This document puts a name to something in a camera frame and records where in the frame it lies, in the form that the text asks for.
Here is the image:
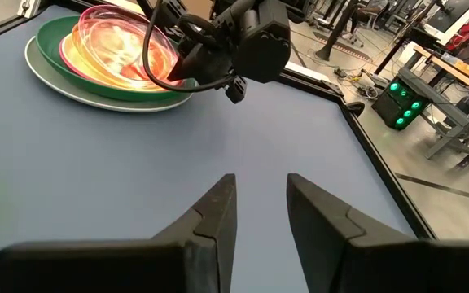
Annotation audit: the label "large pale grey plate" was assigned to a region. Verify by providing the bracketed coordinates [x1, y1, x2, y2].
[24, 35, 195, 114]

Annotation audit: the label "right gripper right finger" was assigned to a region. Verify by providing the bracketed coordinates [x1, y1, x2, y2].
[286, 173, 469, 293]

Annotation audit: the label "dark green plastic plate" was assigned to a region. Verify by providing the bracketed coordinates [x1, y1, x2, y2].
[35, 15, 198, 103]

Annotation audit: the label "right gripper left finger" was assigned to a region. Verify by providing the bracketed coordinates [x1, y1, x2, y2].
[0, 173, 238, 293]

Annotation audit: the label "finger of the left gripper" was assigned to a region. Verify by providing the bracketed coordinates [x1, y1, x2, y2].
[177, 42, 204, 65]
[168, 59, 205, 82]

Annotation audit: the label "aluminium frame extrusion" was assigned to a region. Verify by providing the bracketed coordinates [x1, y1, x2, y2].
[16, 0, 43, 20]

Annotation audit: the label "person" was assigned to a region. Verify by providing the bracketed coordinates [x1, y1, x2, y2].
[350, 0, 388, 25]

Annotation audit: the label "pale orange bowl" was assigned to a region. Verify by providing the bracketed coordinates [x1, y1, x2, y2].
[70, 24, 179, 91]

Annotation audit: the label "black pedestal stand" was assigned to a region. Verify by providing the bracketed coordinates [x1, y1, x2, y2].
[314, 0, 360, 62]

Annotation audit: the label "orange translucent plastic plate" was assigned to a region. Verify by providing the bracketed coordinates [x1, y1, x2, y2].
[71, 18, 183, 89]

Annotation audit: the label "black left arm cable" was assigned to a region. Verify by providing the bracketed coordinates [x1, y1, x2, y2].
[141, 0, 238, 94]

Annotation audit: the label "computer tower green lights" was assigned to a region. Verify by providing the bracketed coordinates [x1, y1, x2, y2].
[371, 77, 427, 131]

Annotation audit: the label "pink translucent plastic plate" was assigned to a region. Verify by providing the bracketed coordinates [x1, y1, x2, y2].
[77, 4, 181, 85]

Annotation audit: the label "wooden top workbench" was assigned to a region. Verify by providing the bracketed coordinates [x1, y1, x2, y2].
[397, 42, 469, 170]

